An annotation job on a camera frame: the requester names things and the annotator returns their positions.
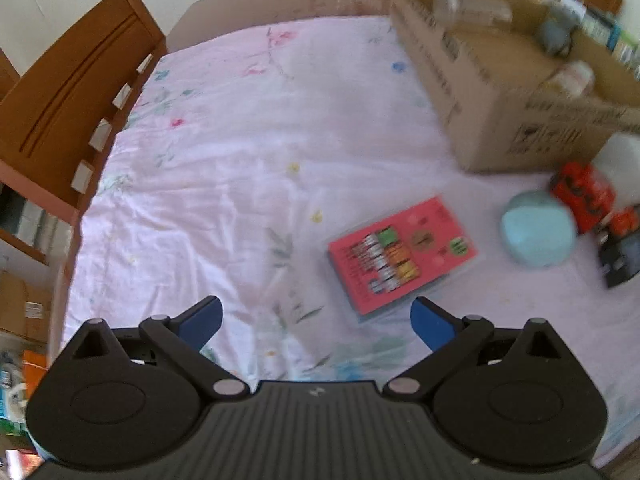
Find pink card box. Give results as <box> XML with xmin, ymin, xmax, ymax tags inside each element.
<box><xmin>327</xmin><ymin>195</ymin><xmax>478</xmax><ymax>323</ymax></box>

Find white rectangular plastic bottle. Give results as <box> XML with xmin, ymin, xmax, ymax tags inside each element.
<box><xmin>592</xmin><ymin>132</ymin><xmax>640</xmax><ymax>211</ymax></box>

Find gold-filled jar silver cap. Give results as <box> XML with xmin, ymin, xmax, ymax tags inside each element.
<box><xmin>542</xmin><ymin>60</ymin><xmax>596</xmax><ymax>96</ymax></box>

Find brown cardboard carton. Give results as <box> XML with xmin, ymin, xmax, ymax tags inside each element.
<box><xmin>0</xmin><ymin>270</ymin><xmax>55</xmax><ymax>343</ymax></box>

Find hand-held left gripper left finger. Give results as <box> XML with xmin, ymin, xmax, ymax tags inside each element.
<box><xmin>60</xmin><ymin>295</ymin><xmax>249</xmax><ymax>401</ymax></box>

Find grey toy figure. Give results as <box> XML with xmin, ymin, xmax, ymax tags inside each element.
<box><xmin>537</xmin><ymin>0</ymin><xmax>588</xmax><ymax>56</ymax></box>

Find pink floral cloth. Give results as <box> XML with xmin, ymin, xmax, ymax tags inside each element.
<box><xmin>62</xmin><ymin>14</ymin><xmax>640</xmax><ymax>466</ymax></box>

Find teal egg-shaped case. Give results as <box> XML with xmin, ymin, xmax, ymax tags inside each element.
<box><xmin>501</xmin><ymin>190</ymin><xmax>577</xmax><ymax>268</ymax></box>

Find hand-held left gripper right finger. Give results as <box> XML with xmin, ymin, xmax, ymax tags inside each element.
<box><xmin>382</xmin><ymin>296</ymin><xmax>576</xmax><ymax>401</ymax></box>

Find red toy train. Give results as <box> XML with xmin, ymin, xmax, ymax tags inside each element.
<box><xmin>550</xmin><ymin>161</ymin><xmax>617</xmax><ymax>233</ymax></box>

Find clear plastic jar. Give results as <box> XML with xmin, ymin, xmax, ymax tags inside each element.
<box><xmin>432</xmin><ymin>0</ymin><xmax>513</xmax><ymax>23</ymax></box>

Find dark cube toy red knobs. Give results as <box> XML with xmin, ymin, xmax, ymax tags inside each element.
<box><xmin>597</xmin><ymin>210</ymin><xmax>640</xmax><ymax>288</ymax></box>

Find brown cardboard box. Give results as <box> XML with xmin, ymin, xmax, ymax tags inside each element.
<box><xmin>389</xmin><ymin>0</ymin><xmax>640</xmax><ymax>175</ymax></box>

